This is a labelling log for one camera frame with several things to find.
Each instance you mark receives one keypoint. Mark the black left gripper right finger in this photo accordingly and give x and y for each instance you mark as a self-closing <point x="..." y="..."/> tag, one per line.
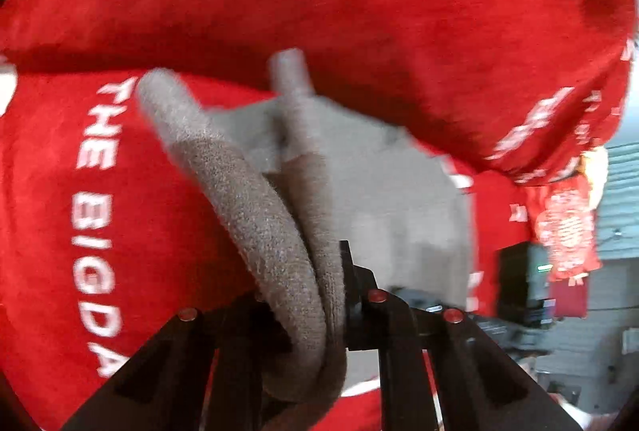
<point x="439" y="370"/>

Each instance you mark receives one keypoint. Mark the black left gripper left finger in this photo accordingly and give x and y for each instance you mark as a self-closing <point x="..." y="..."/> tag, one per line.
<point x="200" y="371"/>

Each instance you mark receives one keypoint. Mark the grey knit sweater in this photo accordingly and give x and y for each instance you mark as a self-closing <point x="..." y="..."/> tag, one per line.
<point x="292" y="177"/>

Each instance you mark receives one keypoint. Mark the black electronic box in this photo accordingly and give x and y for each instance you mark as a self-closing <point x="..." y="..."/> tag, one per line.
<point x="523" y="295"/>

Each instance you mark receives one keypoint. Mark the red wedding bed cover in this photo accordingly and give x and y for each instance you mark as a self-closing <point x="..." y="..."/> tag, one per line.
<point x="103" y="239"/>

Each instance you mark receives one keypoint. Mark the red paper decoration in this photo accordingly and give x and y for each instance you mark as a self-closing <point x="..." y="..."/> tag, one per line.
<point x="563" y="214"/>

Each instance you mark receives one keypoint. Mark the red wedding pillow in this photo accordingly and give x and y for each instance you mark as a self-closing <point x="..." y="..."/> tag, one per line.
<point x="517" y="86"/>

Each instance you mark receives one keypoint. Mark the white floral folded cloth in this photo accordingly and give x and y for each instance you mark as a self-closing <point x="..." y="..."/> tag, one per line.
<point x="8" y="83"/>

